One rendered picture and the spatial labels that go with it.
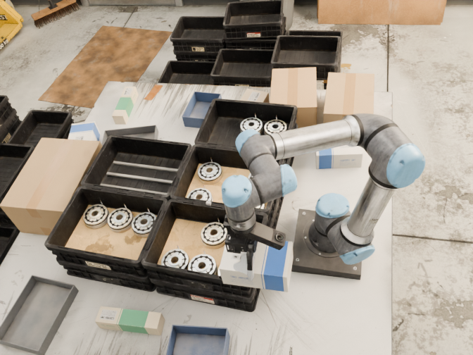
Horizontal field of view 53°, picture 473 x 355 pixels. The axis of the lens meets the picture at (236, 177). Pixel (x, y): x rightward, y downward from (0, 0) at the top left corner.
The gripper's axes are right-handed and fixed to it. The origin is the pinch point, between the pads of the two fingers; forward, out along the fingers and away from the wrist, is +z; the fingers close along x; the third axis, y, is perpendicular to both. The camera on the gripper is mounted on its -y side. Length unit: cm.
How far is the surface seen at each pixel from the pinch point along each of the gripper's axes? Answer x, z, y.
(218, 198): -42, 28, 26
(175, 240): -20, 28, 38
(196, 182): -49, 28, 38
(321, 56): -187, 62, -2
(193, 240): -21.0, 27.6, 31.1
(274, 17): -231, 61, 34
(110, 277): -4, 34, 62
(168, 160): -61, 28, 54
